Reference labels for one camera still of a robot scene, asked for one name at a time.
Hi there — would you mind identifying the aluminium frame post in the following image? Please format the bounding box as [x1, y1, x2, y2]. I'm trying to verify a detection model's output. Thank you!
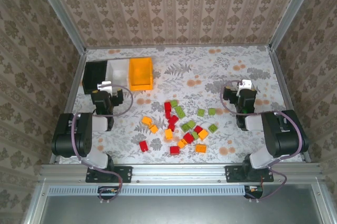
[268, 0, 322, 52]
[29, 0, 87, 54]

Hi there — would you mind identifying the small connector board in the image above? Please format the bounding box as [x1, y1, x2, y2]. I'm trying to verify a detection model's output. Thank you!
[97, 186, 120, 200]
[244, 184, 264, 199]

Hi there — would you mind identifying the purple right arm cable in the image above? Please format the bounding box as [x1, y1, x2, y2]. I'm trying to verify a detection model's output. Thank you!
[220, 80, 303, 203]

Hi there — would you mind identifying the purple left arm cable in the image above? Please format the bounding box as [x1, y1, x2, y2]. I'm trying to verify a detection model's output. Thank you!
[71, 84, 134, 203]

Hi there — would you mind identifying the grey metal panel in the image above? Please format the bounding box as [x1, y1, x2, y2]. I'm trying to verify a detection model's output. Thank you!
[25, 184, 337, 224]

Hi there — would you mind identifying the white plastic bin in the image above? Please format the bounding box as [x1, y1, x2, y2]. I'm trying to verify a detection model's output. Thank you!
[105, 59, 131, 87]

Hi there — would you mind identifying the aluminium side rail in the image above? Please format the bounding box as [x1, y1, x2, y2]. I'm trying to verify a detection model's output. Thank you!
[49, 52, 87, 164]
[269, 50, 312, 163]

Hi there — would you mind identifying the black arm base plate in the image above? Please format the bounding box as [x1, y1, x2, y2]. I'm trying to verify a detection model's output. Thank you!
[224, 165, 274, 183]
[85, 165, 133, 183]

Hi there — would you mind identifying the orange plastic bin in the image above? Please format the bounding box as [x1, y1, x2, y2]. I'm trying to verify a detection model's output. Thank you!
[128, 57, 154, 92]

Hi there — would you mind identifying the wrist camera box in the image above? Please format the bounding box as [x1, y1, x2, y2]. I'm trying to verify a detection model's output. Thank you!
[238, 79, 253, 90]
[96, 81, 113, 90]

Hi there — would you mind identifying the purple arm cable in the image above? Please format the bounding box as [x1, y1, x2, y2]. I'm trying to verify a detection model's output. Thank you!
[71, 84, 134, 203]
[220, 80, 303, 203]

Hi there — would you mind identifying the long green lego brick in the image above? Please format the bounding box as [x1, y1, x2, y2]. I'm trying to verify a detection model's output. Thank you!
[174, 105, 186, 119]

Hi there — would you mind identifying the slotted grey cable duct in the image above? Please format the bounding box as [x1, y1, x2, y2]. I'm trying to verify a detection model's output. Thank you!
[47, 184, 250, 197]

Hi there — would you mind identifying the black plastic bin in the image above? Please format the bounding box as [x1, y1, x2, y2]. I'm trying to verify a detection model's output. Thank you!
[82, 60, 109, 95]

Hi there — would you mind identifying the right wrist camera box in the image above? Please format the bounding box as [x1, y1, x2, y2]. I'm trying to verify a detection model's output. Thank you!
[238, 79, 253, 90]

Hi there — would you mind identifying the aluminium mounting rail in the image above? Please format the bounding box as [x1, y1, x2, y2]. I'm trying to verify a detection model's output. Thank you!
[38, 163, 326, 182]

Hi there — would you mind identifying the aluminium back rail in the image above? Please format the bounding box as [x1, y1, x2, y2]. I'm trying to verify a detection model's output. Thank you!
[85, 43, 272, 50]

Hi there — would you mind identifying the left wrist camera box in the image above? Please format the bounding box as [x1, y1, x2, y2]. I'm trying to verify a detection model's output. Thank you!
[96, 81, 113, 90]

